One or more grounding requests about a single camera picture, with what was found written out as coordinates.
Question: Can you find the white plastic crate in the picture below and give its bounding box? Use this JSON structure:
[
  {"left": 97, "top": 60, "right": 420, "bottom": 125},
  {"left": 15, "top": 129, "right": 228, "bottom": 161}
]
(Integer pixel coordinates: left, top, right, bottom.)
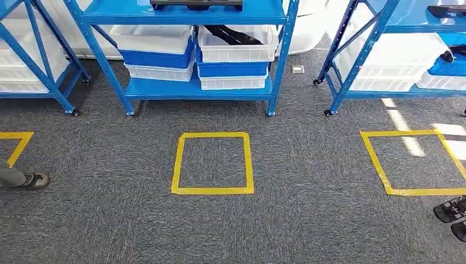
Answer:
[
  {"left": 198, "top": 70, "right": 270, "bottom": 91},
  {"left": 0, "top": 79, "right": 51, "bottom": 94},
  {"left": 124, "top": 59, "right": 196, "bottom": 83},
  {"left": 0, "top": 18, "right": 70, "bottom": 84},
  {"left": 347, "top": 75, "right": 420, "bottom": 93},
  {"left": 416, "top": 70, "right": 466, "bottom": 91},
  {"left": 109, "top": 24, "right": 195, "bottom": 56},
  {"left": 197, "top": 24, "right": 280, "bottom": 64},
  {"left": 332, "top": 32, "right": 449, "bottom": 80}
]

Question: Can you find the yellow tape square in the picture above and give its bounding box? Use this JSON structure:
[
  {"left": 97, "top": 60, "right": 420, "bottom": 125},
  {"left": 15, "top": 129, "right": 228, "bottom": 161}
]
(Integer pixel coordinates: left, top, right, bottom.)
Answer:
[
  {"left": 0, "top": 131, "right": 35, "bottom": 169},
  {"left": 170, "top": 131, "right": 255, "bottom": 196},
  {"left": 359, "top": 129, "right": 466, "bottom": 197}
]

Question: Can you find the black plastic part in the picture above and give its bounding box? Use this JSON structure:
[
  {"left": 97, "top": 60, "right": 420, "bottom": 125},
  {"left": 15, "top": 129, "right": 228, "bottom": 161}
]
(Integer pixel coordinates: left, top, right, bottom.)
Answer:
[
  {"left": 203, "top": 24, "right": 264, "bottom": 46},
  {"left": 440, "top": 44, "right": 466, "bottom": 64}
]

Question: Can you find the blue metal shelf rack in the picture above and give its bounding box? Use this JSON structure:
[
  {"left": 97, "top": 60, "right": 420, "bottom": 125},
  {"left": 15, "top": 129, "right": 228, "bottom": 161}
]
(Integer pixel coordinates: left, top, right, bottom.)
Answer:
[
  {"left": 62, "top": 0, "right": 301, "bottom": 117},
  {"left": 0, "top": 0, "right": 91, "bottom": 118},
  {"left": 312, "top": 0, "right": 466, "bottom": 118}
]

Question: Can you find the black plastic panel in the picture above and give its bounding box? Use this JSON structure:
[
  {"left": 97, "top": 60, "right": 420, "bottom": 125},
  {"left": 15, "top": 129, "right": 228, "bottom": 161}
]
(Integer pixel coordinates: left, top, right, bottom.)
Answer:
[
  {"left": 149, "top": 0, "right": 244, "bottom": 12},
  {"left": 427, "top": 4, "right": 466, "bottom": 19}
]

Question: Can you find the person's shoe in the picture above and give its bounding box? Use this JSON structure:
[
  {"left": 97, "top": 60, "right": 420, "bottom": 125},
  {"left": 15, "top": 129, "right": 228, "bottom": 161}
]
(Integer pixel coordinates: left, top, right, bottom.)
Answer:
[{"left": 21, "top": 172, "right": 51, "bottom": 190}]

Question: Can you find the person's leg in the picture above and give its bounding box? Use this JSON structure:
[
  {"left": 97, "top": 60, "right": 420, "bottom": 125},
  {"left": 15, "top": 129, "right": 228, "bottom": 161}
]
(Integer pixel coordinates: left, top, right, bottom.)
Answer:
[{"left": 0, "top": 159, "right": 27, "bottom": 189}]

